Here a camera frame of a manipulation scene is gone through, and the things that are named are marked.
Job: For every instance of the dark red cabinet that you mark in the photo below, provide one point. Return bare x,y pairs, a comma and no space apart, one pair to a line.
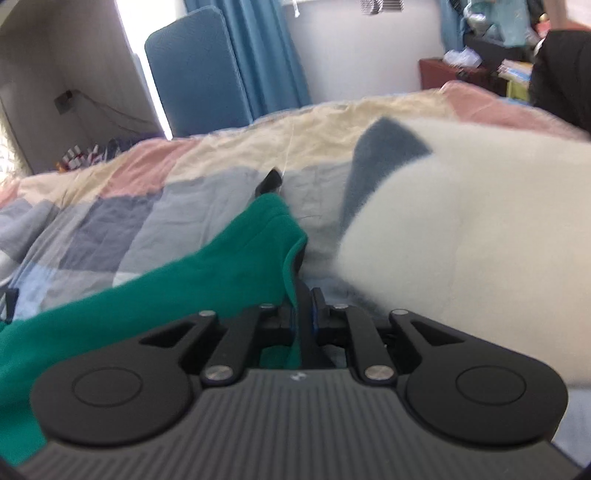
438,74

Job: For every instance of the patchwork quilt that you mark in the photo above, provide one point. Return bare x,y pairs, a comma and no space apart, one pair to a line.
184,184

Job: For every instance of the blue curtain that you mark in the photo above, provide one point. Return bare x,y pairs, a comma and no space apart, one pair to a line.
268,55

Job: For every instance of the white fluffy blanket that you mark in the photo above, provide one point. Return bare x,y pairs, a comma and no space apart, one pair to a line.
485,254

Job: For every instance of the stack of books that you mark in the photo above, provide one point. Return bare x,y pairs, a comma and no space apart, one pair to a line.
517,71

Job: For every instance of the black jacket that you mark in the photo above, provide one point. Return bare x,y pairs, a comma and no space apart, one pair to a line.
563,74

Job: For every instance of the wall socket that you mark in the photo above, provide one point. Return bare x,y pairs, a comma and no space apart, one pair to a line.
63,102

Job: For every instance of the blue padded chair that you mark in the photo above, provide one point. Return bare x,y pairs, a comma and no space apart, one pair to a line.
198,69

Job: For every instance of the dark furniture piece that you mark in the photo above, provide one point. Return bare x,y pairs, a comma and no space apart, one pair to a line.
489,46

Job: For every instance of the light blue hanging clothes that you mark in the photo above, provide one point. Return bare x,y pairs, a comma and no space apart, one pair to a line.
508,23

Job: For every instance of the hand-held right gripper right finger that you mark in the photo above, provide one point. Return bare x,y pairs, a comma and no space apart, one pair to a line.
315,319

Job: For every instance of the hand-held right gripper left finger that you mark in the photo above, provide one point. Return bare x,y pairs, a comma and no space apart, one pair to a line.
292,325

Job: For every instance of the clear plastic bag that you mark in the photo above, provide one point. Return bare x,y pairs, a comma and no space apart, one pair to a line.
461,57

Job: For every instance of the green hoodie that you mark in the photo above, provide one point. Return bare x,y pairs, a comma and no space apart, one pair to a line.
184,286

